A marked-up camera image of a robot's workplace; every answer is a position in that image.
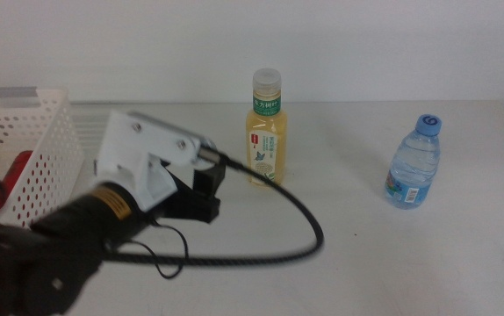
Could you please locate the yellow tea bottle green label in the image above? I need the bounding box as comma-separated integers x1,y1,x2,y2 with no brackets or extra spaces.
245,68,288,188

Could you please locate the red soda can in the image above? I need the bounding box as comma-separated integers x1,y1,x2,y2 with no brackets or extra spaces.
0,150,34,217

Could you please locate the clear water bottle blue cap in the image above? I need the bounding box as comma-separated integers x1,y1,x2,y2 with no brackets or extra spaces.
384,113,443,211

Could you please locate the white perforated plastic basket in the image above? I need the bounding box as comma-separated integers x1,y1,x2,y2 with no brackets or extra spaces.
0,87,85,229

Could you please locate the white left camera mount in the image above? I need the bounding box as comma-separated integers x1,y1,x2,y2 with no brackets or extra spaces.
92,109,203,212

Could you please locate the thick braided black cable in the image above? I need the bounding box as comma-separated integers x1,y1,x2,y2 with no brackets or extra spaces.
102,148,326,268

